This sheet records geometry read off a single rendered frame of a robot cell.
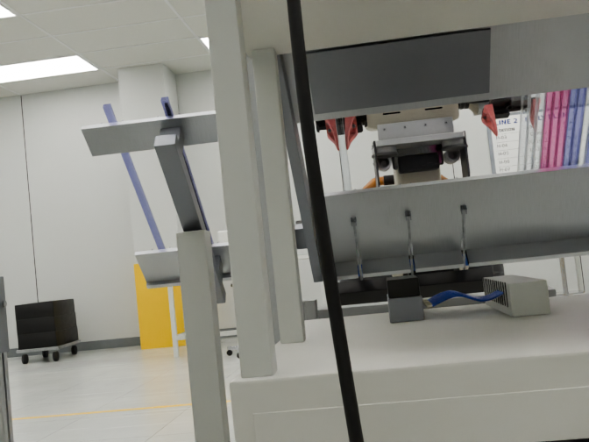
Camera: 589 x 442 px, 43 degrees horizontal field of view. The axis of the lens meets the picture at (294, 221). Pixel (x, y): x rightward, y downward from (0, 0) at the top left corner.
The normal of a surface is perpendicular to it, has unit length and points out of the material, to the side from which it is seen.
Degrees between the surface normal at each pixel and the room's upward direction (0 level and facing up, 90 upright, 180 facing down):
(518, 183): 135
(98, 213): 90
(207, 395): 90
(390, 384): 90
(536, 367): 90
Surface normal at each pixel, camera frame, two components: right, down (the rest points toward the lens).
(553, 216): -0.01, 0.67
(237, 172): -0.11, -0.04
